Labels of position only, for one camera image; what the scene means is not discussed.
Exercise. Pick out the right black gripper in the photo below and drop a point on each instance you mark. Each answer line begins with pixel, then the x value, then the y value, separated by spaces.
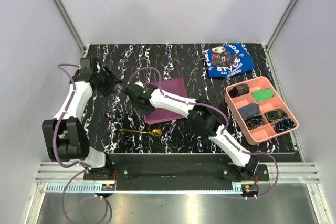
pixel 140 112

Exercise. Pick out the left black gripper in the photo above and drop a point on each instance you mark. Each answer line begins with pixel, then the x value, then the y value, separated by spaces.
pixel 112 80

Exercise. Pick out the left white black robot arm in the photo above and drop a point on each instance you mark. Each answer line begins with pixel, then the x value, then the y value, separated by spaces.
pixel 65 138

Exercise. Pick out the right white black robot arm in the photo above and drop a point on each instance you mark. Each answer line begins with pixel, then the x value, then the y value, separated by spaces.
pixel 207 121

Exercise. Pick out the gold spoon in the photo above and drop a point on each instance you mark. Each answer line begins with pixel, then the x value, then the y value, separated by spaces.
pixel 154 132

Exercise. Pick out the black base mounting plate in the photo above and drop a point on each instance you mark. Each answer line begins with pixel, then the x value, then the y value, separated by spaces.
pixel 177 184

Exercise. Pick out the dark brown object in tray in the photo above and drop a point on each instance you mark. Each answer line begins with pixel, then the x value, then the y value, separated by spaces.
pixel 239 90

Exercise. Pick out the blue printed cloth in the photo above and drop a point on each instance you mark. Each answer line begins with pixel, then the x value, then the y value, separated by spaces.
pixel 228 60

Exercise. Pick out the grey cloth in tray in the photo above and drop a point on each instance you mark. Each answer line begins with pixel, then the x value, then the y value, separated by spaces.
pixel 249 110

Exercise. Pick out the green object in tray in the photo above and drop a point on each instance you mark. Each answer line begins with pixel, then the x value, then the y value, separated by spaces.
pixel 262 94

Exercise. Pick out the pink compartment tray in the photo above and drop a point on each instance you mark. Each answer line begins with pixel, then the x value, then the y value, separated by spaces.
pixel 273 120

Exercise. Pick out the left aluminium frame post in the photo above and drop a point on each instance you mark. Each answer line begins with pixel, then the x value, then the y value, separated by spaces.
pixel 70 25

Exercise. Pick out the aluminium frame post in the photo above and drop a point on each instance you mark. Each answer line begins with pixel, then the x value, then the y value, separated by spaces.
pixel 70 25
pixel 289 9

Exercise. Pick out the front aluminium rail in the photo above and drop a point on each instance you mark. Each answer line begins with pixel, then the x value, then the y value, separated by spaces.
pixel 286 172

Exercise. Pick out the right aluminium frame post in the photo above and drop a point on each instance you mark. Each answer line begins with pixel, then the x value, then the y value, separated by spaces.
pixel 289 9

